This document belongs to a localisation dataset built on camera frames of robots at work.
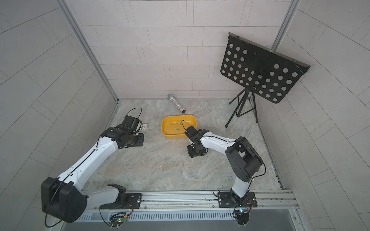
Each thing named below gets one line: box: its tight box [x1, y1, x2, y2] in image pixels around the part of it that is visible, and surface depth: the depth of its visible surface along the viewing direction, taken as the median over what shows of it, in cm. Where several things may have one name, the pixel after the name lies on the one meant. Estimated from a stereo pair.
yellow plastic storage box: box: [160, 115, 198, 140], surface depth 101 cm
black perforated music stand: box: [220, 32, 312, 128], surface depth 74 cm
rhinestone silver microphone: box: [167, 93, 186, 115], surface depth 116 cm
